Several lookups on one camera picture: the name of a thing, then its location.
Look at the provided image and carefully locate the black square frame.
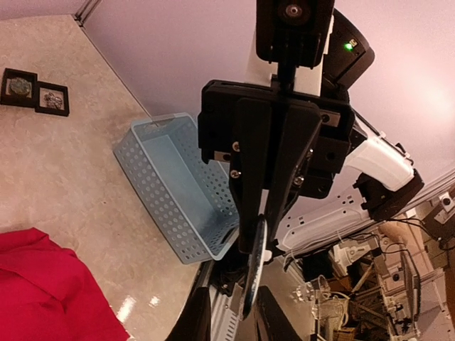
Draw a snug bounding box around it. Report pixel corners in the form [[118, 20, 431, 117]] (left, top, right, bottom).
[[35, 81, 70, 117], [1, 68, 38, 108]]

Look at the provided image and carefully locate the right aluminium corner post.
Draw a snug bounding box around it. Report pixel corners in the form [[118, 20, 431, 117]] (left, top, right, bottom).
[[73, 0, 102, 27]]

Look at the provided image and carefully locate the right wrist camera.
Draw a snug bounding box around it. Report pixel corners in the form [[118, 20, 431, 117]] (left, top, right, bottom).
[[255, 0, 334, 68]]

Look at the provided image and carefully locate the aluminium front rail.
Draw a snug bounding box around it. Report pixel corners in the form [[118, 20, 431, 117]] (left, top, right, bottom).
[[198, 171, 454, 340]]

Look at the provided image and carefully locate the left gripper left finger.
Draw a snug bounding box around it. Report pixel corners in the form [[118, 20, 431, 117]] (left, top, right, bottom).
[[166, 287, 211, 341]]

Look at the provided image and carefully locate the black square frame right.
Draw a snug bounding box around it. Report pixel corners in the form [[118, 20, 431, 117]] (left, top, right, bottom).
[[35, 81, 70, 117]]

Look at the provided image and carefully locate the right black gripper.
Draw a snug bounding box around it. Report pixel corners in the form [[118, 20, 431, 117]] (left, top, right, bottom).
[[198, 80, 355, 253]]

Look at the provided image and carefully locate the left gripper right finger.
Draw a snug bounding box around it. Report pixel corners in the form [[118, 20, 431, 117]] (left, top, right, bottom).
[[255, 286, 302, 341]]

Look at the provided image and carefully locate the silver white brooch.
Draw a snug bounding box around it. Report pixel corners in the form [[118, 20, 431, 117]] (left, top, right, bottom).
[[43, 92, 64, 110]]

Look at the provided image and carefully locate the black square frame middle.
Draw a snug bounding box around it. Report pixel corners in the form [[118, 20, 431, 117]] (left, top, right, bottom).
[[1, 68, 38, 108]]

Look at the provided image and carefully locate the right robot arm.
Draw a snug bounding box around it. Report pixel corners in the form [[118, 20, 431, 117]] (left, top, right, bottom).
[[198, 1, 424, 254]]

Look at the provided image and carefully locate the red t-shirt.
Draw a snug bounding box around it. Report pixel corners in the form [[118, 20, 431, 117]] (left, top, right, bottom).
[[1, 228, 129, 340]]

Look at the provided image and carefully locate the green round brooch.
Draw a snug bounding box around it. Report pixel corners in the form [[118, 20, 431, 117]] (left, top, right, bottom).
[[9, 77, 32, 97]]

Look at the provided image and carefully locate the blue plastic basket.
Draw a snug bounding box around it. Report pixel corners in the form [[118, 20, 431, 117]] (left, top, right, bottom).
[[114, 113, 239, 264]]

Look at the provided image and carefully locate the blue round brooch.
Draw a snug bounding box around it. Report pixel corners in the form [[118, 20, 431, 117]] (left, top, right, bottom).
[[240, 214, 268, 320]]

